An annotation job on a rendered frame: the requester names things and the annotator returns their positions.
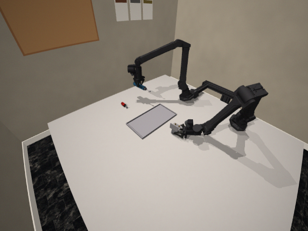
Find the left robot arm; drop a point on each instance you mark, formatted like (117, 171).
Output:
(246, 97)

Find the grey l-shaped bracket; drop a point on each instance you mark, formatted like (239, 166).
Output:
(175, 127)

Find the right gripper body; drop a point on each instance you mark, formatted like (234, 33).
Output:
(139, 77)

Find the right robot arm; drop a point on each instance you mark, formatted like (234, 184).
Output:
(136, 68)

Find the blue electric nut driver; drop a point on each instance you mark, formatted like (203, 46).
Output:
(140, 86)

